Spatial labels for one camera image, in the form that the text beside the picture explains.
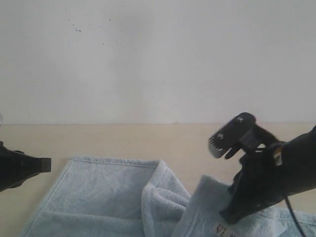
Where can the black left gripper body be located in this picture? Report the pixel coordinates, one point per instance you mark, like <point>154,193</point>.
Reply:
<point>7,170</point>

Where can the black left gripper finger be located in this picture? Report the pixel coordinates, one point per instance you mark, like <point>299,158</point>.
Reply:
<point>36,166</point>

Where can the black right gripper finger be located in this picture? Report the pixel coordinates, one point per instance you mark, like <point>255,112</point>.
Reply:
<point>239,207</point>

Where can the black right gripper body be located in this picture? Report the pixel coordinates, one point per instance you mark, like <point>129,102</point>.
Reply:
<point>278,171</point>

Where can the light blue fleece towel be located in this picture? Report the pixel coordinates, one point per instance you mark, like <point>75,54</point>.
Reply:
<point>111,197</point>

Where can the white barcode label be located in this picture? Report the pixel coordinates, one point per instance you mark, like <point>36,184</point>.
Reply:
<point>223,231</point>

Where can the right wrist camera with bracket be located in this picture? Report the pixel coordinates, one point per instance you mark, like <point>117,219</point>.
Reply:
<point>241,132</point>

